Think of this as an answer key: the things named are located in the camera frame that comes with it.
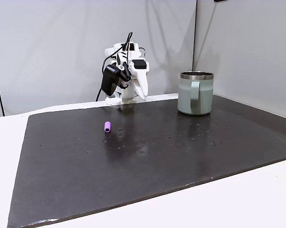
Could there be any black oval camera box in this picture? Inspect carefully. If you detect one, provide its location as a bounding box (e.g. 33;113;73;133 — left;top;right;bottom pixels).
101;65;121;96

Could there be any black cable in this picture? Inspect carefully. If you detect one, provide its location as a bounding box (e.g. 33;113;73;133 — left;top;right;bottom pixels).
96;32;133;102

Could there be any pale green steel-rimmed mug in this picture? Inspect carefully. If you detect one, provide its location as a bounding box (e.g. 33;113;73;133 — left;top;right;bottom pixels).
177;71;215;116

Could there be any dark grey table mat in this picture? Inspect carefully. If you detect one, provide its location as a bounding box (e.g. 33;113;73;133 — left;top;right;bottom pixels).
7;94;286;228

